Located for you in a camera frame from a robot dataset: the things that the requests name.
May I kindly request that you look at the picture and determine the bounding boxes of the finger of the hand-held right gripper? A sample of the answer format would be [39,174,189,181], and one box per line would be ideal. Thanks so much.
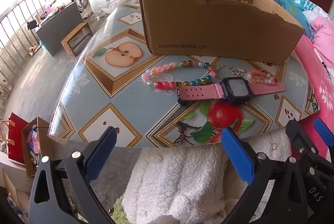
[314,118,334,159]
[286,119,317,162]

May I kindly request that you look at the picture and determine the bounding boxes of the green fuzzy cloth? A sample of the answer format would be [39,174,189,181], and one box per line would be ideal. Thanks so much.
[110,195,128,224]

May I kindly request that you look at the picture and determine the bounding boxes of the colourful glass bead necklace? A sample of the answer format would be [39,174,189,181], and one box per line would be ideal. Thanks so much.
[142,59,216,90]

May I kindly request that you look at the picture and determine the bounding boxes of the grey cabinet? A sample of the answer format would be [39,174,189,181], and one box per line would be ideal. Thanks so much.
[35,2,84,57]

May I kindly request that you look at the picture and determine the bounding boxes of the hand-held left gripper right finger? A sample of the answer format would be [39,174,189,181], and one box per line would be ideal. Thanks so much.
[221,127,309,224]

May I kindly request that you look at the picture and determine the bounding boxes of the brown cardboard box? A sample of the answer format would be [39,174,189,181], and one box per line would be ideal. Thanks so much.
[138,0,305,65]

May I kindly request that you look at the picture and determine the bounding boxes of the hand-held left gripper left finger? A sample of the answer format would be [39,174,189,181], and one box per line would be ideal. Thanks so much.
[29,126,117,224]

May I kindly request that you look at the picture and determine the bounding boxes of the small open cardboard box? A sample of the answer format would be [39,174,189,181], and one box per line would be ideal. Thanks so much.
[21,116,51,179]

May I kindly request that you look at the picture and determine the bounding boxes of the metal balcony railing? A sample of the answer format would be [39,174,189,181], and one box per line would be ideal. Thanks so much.
[0,0,50,115]

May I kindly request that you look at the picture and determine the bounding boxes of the red paper bag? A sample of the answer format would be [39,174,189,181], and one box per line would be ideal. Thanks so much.
[8,113,29,164]

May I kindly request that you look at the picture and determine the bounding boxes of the gold chain with ring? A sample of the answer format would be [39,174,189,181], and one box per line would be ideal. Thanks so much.
[219,64,237,75]

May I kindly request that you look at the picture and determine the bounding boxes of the pink strap square wristwatch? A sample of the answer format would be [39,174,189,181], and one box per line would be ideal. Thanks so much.
[175,77,286,106]

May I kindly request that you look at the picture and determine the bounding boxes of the pink floral blanket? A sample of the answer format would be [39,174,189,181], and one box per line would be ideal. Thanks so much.
[292,16,334,162]

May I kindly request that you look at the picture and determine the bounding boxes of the pair of beige shoes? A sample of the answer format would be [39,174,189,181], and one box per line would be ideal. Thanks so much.
[28,41,42,56]

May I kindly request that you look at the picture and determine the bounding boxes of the pink bead bracelet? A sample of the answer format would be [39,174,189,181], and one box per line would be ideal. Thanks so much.
[244,70,276,85]

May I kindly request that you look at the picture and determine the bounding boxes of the pair of white shoes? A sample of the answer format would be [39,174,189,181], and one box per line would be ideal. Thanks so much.
[0,79,12,104]

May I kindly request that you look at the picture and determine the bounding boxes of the white fleece garment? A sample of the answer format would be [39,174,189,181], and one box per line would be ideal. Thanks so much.
[121,130,293,224]

